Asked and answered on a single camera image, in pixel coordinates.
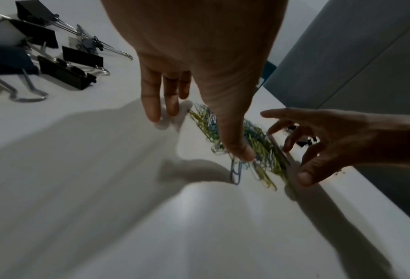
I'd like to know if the person's left hand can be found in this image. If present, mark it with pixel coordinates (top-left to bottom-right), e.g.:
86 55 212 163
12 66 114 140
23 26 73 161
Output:
100 0 290 163

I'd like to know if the teal divided organizer box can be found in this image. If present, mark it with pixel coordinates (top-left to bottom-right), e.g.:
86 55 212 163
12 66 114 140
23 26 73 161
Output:
258 60 279 88

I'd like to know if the group of black binder clips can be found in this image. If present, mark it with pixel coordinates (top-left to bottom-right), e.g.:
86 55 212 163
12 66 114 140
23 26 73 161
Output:
0 0 134 103
283 124 321 148

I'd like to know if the person's right hand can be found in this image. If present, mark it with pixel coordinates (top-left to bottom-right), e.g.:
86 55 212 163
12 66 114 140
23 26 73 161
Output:
260 107 410 188

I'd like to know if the pile of coloured paper clips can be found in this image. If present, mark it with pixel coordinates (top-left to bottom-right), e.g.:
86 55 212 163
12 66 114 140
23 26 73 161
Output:
186 102 297 192

